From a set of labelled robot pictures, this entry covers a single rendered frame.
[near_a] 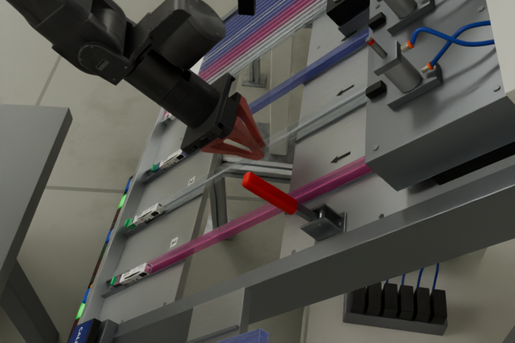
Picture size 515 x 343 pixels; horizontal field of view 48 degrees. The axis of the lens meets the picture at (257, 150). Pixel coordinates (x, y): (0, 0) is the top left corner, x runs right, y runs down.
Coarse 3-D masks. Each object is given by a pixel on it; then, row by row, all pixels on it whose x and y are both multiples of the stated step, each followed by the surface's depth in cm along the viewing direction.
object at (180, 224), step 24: (168, 144) 105; (168, 168) 98; (192, 168) 91; (144, 192) 100; (168, 192) 92; (168, 216) 87; (192, 216) 81; (144, 240) 89; (168, 240) 83; (120, 264) 90; (120, 288) 84; (144, 288) 80; (168, 288) 75; (120, 312) 81; (144, 312) 76
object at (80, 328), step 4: (84, 324) 76; (88, 324) 75; (76, 328) 77; (80, 328) 76; (84, 328) 75; (88, 328) 74; (76, 332) 76; (80, 332) 75; (84, 332) 74; (72, 336) 77; (76, 336) 76; (80, 336) 75; (84, 336) 74; (72, 340) 76; (76, 340) 75; (80, 340) 74; (84, 340) 73
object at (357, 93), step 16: (352, 96) 66; (320, 112) 69; (336, 112) 68; (288, 128) 73; (304, 128) 71; (272, 144) 74; (240, 160) 77; (208, 176) 81; (224, 176) 80; (176, 192) 86; (192, 192) 84; (160, 208) 88; (128, 224) 93
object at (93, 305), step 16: (160, 112) 112; (160, 128) 110; (144, 160) 104; (144, 176) 102; (128, 192) 99; (128, 208) 97; (112, 240) 92; (112, 256) 91; (112, 272) 90; (96, 288) 87; (96, 304) 86; (80, 320) 83
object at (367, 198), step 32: (320, 32) 85; (352, 64) 73; (320, 96) 74; (320, 128) 70; (352, 128) 65; (320, 160) 66; (352, 160) 62; (512, 160) 46; (352, 192) 59; (384, 192) 55; (416, 192) 52; (288, 224) 64; (352, 224) 56
